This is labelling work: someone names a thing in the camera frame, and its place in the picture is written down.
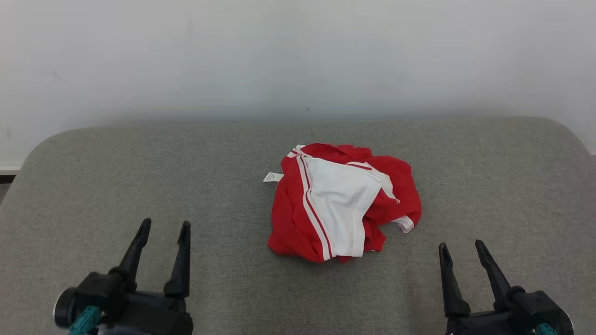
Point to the black white wall baseboard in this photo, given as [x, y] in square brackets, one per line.
[8, 170]

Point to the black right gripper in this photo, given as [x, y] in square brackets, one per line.
[521, 314]

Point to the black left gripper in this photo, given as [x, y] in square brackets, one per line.
[139, 309]

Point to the red basketball jersey white trim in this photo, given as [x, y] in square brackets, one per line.
[337, 204]

